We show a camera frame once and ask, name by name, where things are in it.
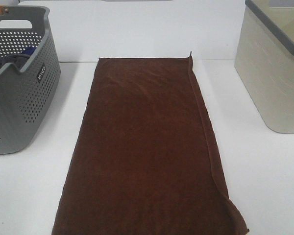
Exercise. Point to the beige plastic storage bin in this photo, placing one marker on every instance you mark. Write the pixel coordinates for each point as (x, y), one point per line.
(265, 60)

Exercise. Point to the brown towel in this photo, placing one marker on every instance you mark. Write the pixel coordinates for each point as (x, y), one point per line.
(146, 161)

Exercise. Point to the grey perforated laundry basket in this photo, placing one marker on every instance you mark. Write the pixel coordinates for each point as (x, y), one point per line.
(26, 91)

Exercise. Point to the blue towel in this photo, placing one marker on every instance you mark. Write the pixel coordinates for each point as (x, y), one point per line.
(28, 51)

